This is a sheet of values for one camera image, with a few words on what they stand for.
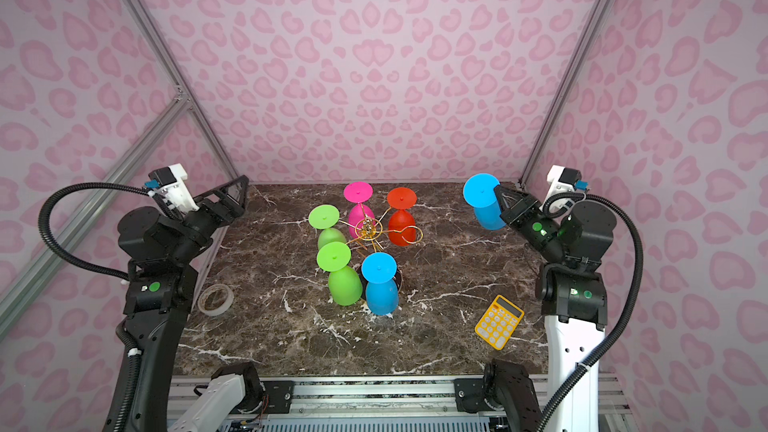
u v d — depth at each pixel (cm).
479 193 61
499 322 84
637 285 43
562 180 52
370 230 70
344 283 70
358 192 77
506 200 58
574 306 41
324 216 72
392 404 72
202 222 55
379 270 63
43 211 40
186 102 92
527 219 51
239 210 57
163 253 47
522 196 54
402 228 70
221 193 54
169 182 52
